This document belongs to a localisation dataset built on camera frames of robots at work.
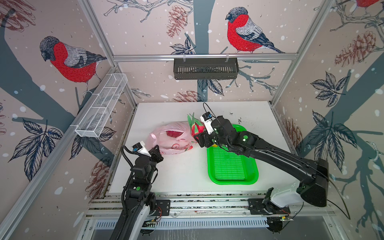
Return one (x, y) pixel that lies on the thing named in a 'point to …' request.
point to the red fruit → (196, 126)
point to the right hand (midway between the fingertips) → (198, 134)
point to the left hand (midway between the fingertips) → (158, 145)
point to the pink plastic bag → (174, 138)
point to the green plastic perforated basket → (226, 167)
